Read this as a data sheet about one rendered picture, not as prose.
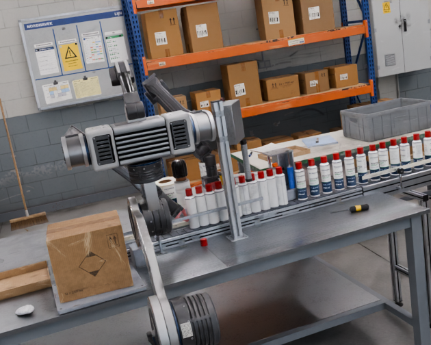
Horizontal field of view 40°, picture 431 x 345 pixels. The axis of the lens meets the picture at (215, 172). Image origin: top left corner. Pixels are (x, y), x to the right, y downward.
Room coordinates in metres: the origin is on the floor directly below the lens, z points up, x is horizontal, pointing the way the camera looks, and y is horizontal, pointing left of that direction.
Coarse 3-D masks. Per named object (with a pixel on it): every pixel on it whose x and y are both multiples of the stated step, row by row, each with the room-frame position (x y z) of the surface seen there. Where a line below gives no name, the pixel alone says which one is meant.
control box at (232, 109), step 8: (224, 104) 2.74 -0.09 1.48; (232, 104) 2.72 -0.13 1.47; (224, 112) 2.71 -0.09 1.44; (232, 112) 2.70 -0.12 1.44; (240, 112) 2.84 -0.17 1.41; (232, 120) 2.70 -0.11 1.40; (240, 120) 2.82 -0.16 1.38; (232, 128) 2.70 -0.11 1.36; (240, 128) 2.80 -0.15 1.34; (232, 136) 2.71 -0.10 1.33; (240, 136) 2.78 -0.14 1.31; (232, 144) 2.71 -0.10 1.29
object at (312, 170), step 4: (308, 160) 3.01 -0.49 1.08; (312, 160) 3.00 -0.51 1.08; (312, 164) 3.00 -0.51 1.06; (308, 168) 3.00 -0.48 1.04; (312, 168) 2.99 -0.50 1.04; (316, 168) 3.00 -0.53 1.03; (308, 172) 3.01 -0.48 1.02; (312, 172) 2.99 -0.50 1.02; (316, 172) 3.00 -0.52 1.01; (308, 176) 3.01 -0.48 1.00; (312, 176) 2.99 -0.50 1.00; (316, 176) 2.99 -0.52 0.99; (312, 180) 2.99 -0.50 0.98; (316, 180) 2.99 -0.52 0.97; (312, 184) 2.99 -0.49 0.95; (316, 184) 2.99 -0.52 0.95; (312, 188) 2.99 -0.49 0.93; (316, 188) 2.99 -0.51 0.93; (312, 192) 3.00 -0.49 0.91; (316, 192) 2.99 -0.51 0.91; (312, 196) 3.00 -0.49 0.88; (316, 196) 2.99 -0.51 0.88
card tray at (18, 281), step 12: (36, 264) 2.69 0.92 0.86; (0, 276) 2.64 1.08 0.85; (12, 276) 2.66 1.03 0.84; (24, 276) 2.64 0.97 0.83; (36, 276) 2.61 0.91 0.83; (48, 276) 2.59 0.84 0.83; (0, 288) 2.53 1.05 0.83; (12, 288) 2.41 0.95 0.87; (24, 288) 2.43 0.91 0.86; (36, 288) 2.44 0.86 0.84; (0, 300) 2.40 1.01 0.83
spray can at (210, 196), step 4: (208, 184) 2.83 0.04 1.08; (208, 188) 2.82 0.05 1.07; (212, 188) 2.83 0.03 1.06; (208, 192) 2.82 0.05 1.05; (212, 192) 2.82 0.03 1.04; (208, 196) 2.81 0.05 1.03; (212, 196) 2.81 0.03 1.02; (208, 200) 2.81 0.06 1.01; (212, 200) 2.81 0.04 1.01; (208, 204) 2.81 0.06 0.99; (212, 204) 2.81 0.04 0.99; (216, 204) 2.83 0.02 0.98; (208, 208) 2.82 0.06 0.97; (212, 208) 2.81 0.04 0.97; (216, 212) 2.82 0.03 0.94; (212, 216) 2.81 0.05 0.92; (216, 216) 2.81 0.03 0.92; (212, 220) 2.81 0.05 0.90; (216, 220) 2.81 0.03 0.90; (212, 224) 2.81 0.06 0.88; (216, 224) 2.81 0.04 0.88
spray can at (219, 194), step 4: (216, 184) 2.84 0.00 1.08; (220, 184) 2.84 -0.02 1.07; (216, 188) 2.84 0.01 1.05; (220, 188) 2.84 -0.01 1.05; (216, 192) 2.83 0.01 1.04; (220, 192) 2.83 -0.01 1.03; (216, 196) 2.84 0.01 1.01; (220, 196) 2.83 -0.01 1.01; (224, 196) 2.84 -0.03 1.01; (216, 200) 2.84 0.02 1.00; (220, 200) 2.83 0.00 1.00; (224, 200) 2.84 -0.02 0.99; (220, 204) 2.83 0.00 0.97; (224, 204) 2.84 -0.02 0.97; (220, 212) 2.83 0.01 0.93; (224, 212) 2.83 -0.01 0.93; (220, 216) 2.83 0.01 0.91; (224, 216) 2.83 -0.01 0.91; (220, 220) 2.84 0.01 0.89; (224, 220) 2.83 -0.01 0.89
